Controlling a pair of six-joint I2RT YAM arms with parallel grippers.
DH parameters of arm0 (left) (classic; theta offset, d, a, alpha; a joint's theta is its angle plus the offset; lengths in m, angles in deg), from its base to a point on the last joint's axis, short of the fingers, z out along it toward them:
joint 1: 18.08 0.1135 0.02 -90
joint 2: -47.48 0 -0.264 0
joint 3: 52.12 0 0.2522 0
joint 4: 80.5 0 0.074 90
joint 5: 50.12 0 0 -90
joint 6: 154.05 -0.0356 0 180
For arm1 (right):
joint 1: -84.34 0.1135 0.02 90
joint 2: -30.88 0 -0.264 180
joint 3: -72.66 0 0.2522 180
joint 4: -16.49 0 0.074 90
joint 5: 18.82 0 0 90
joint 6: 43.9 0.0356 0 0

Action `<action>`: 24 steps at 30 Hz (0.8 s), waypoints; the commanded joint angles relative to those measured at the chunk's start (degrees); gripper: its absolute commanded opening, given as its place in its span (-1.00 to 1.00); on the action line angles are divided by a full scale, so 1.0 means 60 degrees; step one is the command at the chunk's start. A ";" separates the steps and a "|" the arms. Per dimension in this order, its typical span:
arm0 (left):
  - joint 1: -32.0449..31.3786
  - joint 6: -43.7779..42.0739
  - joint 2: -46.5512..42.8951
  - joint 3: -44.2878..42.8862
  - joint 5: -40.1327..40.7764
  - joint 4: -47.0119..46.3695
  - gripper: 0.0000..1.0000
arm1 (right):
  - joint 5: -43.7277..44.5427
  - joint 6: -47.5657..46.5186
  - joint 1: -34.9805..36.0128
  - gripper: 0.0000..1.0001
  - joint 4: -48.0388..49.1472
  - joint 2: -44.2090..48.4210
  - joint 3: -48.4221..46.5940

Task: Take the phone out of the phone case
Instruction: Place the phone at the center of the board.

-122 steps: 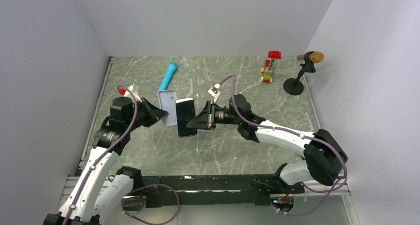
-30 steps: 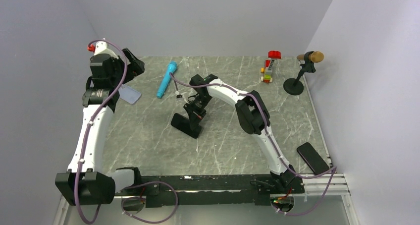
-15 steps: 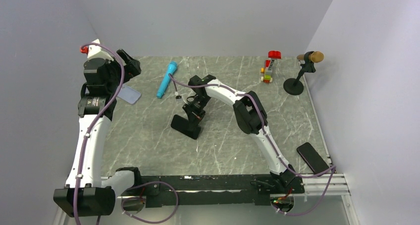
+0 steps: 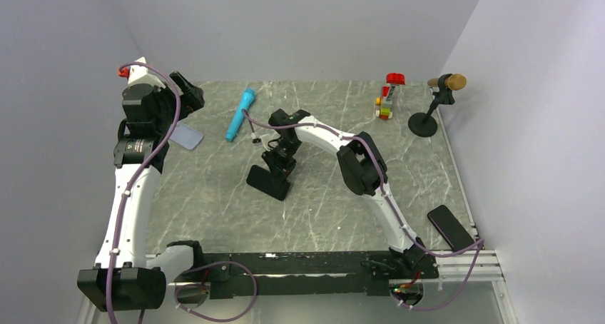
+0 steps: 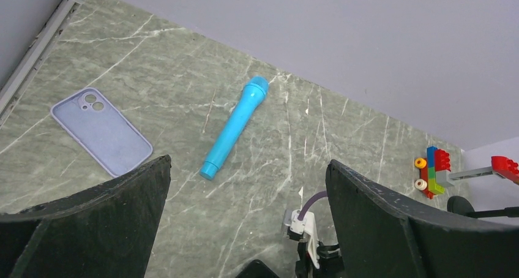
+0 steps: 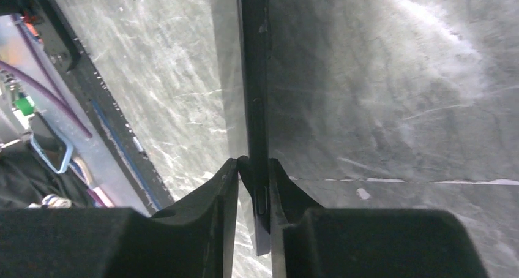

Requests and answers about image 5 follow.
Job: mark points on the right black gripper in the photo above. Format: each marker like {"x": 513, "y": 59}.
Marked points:
{"x": 329, "y": 259}

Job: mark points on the blue toy microphone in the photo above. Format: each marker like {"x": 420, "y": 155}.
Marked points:
{"x": 253, "y": 94}

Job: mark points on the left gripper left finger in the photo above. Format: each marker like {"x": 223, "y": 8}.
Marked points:
{"x": 105, "y": 231}

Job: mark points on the lilac phone case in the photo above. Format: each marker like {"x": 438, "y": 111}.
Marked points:
{"x": 102, "y": 130}

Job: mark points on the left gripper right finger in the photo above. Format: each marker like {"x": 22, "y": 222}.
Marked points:
{"x": 382, "y": 233}

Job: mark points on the black smartphone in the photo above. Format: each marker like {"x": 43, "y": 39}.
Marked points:
{"x": 257, "y": 269}

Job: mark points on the colourful toy brick stack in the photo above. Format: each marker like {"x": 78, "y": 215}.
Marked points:
{"x": 435, "y": 171}

